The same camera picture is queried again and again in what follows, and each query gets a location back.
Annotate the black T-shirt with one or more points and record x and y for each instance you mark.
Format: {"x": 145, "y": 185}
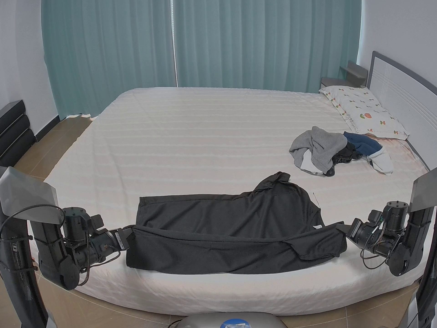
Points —
{"x": 232, "y": 231}

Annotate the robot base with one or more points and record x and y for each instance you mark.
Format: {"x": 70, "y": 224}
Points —
{"x": 205, "y": 321}

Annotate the white printed pillow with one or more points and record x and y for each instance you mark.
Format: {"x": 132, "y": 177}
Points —
{"x": 365, "y": 111}

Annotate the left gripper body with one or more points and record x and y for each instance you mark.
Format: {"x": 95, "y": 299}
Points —
{"x": 112, "y": 243}

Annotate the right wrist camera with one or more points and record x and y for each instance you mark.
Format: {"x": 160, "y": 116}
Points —
{"x": 375, "y": 216}

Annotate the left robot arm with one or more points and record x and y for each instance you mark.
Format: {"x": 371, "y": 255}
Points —
{"x": 17, "y": 268}

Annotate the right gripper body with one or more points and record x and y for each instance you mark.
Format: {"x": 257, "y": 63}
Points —
{"x": 365, "y": 234}

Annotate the bed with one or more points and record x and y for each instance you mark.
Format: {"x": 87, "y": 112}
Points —
{"x": 205, "y": 132}

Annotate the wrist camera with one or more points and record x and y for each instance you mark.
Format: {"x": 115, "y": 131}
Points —
{"x": 97, "y": 221}
{"x": 375, "y": 216}

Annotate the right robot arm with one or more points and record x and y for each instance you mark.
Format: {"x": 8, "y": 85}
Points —
{"x": 423, "y": 224}

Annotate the black chest of drawers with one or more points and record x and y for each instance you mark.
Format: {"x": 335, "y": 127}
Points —
{"x": 15, "y": 135}

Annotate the blue-green curtain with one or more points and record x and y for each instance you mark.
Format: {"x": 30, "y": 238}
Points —
{"x": 266, "y": 29}
{"x": 102, "y": 46}

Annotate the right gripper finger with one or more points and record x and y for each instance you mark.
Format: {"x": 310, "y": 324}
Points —
{"x": 344, "y": 229}

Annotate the pile of clothes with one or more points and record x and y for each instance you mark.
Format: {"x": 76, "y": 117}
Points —
{"x": 321, "y": 149}

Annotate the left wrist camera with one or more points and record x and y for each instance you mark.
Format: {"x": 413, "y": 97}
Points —
{"x": 97, "y": 221}

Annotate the grey bedside table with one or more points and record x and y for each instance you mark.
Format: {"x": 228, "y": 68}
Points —
{"x": 355, "y": 69}

